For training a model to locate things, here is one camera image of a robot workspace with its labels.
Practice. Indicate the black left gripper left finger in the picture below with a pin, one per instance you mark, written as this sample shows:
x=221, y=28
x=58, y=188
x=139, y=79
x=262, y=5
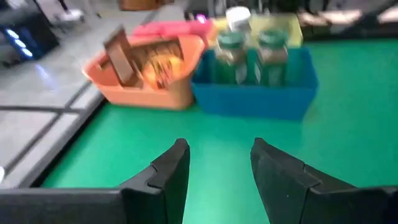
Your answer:
x=168, y=186

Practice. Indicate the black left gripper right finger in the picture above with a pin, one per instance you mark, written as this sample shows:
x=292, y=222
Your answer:
x=280, y=186

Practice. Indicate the orange spice box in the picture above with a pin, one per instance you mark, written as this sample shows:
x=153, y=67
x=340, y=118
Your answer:
x=161, y=63

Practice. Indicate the green-lid glass spice jar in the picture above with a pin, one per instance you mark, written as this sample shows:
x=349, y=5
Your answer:
x=272, y=54
x=230, y=56

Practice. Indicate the brown spice box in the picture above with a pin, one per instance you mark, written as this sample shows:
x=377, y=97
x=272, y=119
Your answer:
x=121, y=59

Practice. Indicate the white-lid spice jar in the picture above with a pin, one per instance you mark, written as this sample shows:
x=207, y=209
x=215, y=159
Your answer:
x=238, y=17

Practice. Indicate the green table mat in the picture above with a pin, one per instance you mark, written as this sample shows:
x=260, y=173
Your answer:
x=217, y=130

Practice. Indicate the blue plastic bin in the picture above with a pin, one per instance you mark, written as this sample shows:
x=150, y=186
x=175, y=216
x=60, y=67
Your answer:
x=255, y=102

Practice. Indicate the orange plastic bin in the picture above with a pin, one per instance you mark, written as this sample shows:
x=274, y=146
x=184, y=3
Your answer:
x=140, y=96

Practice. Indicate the yellow-green plastic bin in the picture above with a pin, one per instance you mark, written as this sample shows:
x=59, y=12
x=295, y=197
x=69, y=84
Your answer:
x=293, y=34

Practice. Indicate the magenta plastic bin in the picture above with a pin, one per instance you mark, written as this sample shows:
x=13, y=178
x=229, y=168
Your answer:
x=174, y=28

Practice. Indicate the black device with blue lights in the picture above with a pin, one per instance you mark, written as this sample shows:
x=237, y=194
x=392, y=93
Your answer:
x=25, y=37

